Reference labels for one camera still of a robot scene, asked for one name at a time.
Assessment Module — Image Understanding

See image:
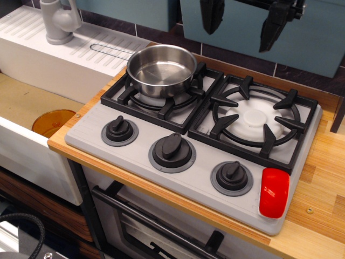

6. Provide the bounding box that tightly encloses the white right burner cap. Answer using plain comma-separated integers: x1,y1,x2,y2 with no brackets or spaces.
225,98,284,142

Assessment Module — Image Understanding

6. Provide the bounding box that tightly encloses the black braided cable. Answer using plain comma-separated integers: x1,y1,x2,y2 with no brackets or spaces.
0,213,46,259

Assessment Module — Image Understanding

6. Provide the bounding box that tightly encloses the grey toy faucet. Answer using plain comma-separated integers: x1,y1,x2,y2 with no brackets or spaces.
40,0,82,45

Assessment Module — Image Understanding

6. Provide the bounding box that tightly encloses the black middle stove knob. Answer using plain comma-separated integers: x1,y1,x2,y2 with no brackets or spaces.
148,133,196,174

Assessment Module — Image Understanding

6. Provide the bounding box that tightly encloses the stainless steel pot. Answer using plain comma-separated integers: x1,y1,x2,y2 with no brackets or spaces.
89,43,197,98

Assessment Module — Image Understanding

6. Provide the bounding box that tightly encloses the white toy sink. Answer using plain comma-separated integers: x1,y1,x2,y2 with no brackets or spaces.
1,6,148,206

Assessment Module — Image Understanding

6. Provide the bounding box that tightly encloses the grey toy stove top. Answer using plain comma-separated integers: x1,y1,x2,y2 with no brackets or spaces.
65,97,322,235

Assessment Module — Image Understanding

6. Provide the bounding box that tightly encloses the black right stove knob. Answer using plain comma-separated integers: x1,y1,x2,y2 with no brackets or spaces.
210,161,254,197

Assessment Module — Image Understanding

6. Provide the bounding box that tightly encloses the toy oven door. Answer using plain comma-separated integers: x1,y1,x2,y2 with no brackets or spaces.
91,180,232,259

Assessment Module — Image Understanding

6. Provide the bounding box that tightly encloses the left teal wall cabinet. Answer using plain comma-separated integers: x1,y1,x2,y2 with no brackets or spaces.
77,0,178,32

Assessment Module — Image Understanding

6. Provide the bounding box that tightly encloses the black left stove knob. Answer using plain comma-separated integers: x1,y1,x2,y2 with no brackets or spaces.
101,115,139,147

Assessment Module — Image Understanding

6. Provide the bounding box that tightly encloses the black burner grate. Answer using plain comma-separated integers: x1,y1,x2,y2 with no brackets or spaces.
188,75,322,173
101,62,224,134

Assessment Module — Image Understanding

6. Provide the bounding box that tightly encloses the orange plastic plate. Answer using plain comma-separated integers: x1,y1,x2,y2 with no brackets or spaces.
32,109,76,138

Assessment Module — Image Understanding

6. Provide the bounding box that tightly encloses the black left burner grate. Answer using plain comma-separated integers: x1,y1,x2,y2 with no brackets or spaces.
101,62,224,134

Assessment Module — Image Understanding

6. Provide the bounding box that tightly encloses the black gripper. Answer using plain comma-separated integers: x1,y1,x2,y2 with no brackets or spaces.
199,0,305,53

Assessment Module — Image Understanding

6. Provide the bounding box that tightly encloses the black stove knob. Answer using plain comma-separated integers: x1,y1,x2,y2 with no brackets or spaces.
210,161,254,197
101,115,139,147
148,133,196,174

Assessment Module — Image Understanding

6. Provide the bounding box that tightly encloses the black right burner grate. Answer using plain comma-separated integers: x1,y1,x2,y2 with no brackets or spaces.
188,75,322,173

